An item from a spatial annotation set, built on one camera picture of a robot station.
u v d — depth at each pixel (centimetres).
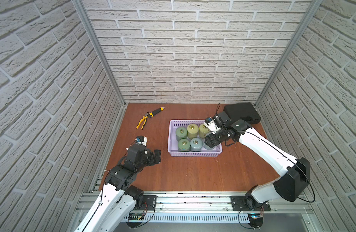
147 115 110
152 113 111
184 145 87
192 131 93
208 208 74
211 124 73
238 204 74
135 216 73
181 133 92
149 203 74
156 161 66
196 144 87
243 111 110
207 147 75
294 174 40
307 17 73
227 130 57
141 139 64
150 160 64
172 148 94
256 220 69
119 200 60
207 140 71
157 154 66
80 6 70
